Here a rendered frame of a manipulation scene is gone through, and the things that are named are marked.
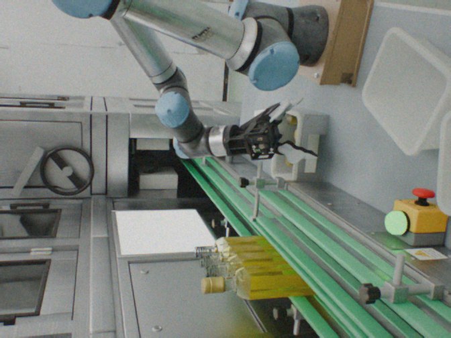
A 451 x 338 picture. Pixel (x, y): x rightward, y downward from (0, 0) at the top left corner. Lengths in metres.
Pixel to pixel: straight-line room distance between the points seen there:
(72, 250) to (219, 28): 0.93
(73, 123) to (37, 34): 2.80
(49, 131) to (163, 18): 1.18
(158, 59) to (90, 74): 3.61
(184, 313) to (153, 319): 0.08
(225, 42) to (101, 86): 3.81
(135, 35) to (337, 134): 0.58
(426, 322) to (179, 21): 0.66
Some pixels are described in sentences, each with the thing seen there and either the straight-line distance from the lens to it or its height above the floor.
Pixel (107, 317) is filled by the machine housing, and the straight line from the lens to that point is 1.13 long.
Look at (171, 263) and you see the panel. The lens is 1.38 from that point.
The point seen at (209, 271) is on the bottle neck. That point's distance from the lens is 1.03.
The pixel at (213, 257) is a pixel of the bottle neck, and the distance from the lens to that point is 1.09.
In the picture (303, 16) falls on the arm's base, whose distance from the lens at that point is 1.17.
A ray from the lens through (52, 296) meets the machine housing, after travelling 1.32.
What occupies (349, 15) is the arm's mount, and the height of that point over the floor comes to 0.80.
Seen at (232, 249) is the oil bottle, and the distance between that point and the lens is 1.11.
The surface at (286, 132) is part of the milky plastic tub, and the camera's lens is 1.44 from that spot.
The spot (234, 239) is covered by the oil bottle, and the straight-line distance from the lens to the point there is 1.16.
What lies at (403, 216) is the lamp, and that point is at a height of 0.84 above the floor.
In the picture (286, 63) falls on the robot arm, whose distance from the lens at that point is 1.00.
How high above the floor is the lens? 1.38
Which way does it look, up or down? 16 degrees down
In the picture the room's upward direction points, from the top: 90 degrees counter-clockwise
